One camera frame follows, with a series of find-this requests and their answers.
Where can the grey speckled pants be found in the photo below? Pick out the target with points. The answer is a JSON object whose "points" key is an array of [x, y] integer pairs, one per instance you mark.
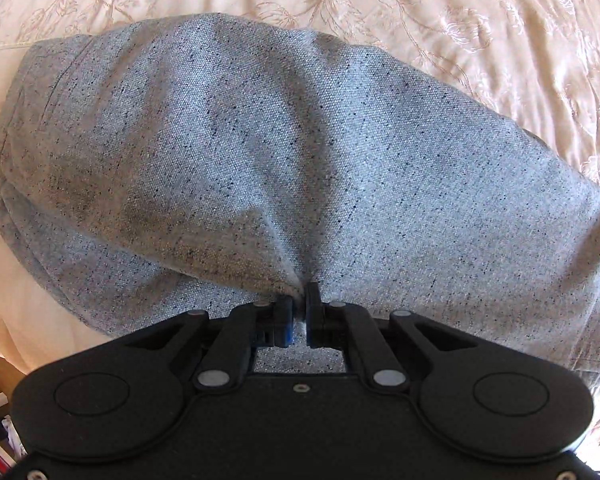
{"points": [[300, 160]]}

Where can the cream embroidered bedspread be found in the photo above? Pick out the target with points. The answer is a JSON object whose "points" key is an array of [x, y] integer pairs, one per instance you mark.
{"points": [[480, 35]]}

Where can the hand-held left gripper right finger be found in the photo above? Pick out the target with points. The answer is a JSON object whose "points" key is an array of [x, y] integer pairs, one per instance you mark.
{"points": [[314, 327]]}

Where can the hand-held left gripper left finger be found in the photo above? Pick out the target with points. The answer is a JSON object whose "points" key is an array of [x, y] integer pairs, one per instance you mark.
{"points": [[281, 327]]}

